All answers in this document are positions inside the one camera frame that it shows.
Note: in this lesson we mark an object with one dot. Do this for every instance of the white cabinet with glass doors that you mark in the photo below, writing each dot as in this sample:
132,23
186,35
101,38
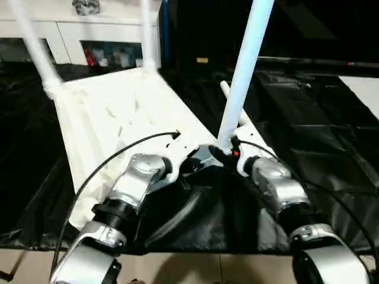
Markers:
65,32

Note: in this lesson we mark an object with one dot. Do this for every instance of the small tan label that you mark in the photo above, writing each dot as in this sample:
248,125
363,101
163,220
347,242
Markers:
202,60

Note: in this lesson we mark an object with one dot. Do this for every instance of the flat white board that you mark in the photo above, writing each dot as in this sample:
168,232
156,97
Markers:
364,94

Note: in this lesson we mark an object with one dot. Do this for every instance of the dark object on cabinet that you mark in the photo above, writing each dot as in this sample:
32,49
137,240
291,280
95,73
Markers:
86,6

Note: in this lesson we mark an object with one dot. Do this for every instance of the white plastic table leg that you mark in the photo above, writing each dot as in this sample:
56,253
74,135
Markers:
251,127
32,41
148,35
246,65

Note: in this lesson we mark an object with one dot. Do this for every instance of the large black screen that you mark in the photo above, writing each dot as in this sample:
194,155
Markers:
320,26

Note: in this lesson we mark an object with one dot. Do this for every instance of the black plastic mat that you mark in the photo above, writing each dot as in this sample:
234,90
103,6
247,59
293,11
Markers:
320,148

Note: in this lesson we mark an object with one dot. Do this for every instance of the grey left robot foot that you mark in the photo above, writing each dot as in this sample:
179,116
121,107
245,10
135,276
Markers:
137,281

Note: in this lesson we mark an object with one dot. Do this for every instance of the white plastic table top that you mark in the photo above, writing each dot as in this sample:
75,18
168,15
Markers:
118,112

